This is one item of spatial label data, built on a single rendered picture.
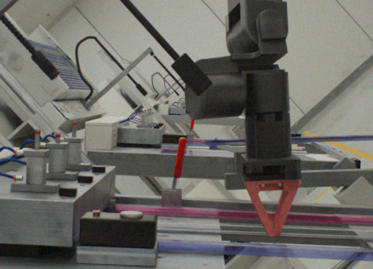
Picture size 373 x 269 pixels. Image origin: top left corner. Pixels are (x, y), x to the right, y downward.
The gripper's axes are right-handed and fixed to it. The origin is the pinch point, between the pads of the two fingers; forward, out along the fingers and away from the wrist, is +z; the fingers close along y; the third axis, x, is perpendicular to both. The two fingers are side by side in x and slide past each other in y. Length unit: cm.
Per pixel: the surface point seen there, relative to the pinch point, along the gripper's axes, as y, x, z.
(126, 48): -762, -90, -71
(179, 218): -9.0, -11.9, -0.2
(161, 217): -9.2, -14.4, -0.4
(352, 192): -43.5, 19.7, 3.0
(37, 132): 10.8, -26.3, -14.3
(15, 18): -632, -190, -101
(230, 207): -19.2, -4.3, 0.4
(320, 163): -96, 23, 3
